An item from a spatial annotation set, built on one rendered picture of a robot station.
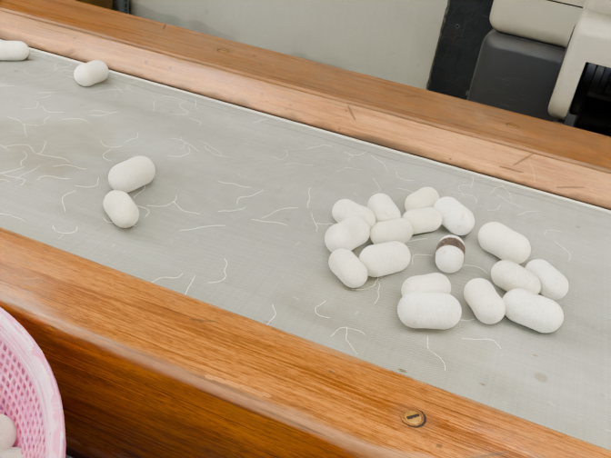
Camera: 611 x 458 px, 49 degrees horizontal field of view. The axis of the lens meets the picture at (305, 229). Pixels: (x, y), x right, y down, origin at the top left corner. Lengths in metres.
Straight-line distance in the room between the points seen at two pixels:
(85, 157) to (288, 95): 0.21
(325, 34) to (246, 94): 2.07
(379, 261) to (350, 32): 2.28
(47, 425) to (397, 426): 0.14
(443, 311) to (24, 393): 0.22
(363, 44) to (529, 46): 1.39
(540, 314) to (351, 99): 0.31
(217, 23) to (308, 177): 2.42
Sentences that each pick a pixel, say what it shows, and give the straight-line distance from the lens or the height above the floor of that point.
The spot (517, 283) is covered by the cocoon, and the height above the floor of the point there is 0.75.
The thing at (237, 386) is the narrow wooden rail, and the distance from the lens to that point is 0.31.
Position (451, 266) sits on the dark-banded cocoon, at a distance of 0.44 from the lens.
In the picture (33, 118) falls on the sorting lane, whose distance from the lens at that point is 0.61.
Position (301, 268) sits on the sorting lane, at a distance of 0.43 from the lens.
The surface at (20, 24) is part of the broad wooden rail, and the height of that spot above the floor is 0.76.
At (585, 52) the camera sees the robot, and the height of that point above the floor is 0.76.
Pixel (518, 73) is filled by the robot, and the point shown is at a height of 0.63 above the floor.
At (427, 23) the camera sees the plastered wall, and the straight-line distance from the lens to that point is 2.57.
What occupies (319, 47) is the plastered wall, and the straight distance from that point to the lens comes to 2.73.
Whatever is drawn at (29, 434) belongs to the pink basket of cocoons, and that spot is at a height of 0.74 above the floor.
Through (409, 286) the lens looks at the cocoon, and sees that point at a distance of 0.41.
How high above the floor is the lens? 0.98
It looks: 31 degrees down
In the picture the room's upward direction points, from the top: 9 degrees clockwise
